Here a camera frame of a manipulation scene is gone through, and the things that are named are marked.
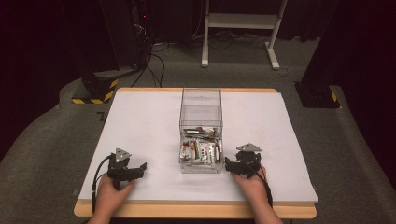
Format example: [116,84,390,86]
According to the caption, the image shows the wooden table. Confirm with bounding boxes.
[73,87,318,220]

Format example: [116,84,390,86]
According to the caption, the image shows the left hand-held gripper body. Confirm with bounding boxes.
[106,147,142,191]

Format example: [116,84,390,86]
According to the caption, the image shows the black equipment column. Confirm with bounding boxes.
[98,0,154,72]

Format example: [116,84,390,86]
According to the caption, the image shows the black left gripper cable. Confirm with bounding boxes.
[91,154,112,216]

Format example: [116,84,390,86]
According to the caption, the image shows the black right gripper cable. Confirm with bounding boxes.
[252,167,275,209]

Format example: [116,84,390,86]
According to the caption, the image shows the black yellow striped stand base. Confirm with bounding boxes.
[71,69,120,105]

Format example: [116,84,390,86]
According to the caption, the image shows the pile of small packets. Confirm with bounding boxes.
[179,125,223,165]

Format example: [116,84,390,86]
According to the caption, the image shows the black floor cables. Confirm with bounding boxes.
[130,40,166,89]

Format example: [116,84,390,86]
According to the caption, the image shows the white metal stand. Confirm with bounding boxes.
[201,0,290,71]

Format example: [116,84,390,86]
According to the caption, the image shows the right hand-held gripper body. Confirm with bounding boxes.
[231,142,263,179]

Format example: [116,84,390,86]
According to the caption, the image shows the white table mat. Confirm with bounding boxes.
[78,90,319,205]

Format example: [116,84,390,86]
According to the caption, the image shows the clear plastic box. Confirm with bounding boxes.
[178,87,225,175]

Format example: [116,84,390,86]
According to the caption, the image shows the person's right hand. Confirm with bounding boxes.
[229,163,269,207]

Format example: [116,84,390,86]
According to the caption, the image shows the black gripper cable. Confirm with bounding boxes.
[252,167,275,209]
[91,154,112,216]

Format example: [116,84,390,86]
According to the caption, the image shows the person's left hand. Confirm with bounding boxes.
[92,175,137,218]

